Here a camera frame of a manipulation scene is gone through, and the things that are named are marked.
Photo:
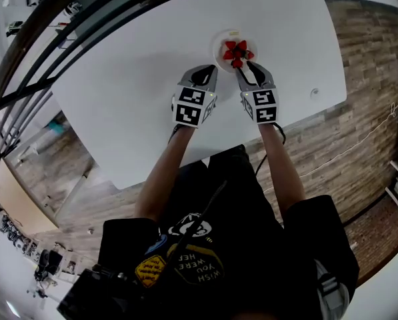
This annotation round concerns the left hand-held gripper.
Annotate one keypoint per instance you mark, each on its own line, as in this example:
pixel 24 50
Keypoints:
pixel 185 107

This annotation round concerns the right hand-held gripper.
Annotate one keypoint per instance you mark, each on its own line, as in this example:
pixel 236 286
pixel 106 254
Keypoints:
pixel 265 107

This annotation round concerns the red strawberry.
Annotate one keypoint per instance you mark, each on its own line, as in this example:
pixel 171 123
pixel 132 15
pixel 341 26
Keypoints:
pixel 242 44
pixel 250 55
pixel 227 55
pixel 237 63
pixel 230 45

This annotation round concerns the white round plate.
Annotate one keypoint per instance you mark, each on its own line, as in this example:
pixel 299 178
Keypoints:
pixel 218 50

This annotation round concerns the person's right forearm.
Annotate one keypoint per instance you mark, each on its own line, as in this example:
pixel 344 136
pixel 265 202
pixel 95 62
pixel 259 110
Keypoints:
pixel 280 165

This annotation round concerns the person's left forearm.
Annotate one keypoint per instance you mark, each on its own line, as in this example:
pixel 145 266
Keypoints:
pixel 165 172

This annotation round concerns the black printed t-shirt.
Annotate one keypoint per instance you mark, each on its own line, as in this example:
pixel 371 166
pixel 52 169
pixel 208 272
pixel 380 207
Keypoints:
pixel 252 252

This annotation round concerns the white table leg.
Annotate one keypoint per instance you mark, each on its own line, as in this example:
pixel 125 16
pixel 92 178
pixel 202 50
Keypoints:
pixel 70 197

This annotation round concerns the black metal railing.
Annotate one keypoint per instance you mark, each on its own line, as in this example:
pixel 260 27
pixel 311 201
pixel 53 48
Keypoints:
pixel 28 42

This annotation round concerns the black office chair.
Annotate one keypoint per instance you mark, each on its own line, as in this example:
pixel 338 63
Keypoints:
pixel 50 263

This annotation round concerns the black box device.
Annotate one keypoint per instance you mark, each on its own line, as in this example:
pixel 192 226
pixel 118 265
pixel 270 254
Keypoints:
pixel 92 295

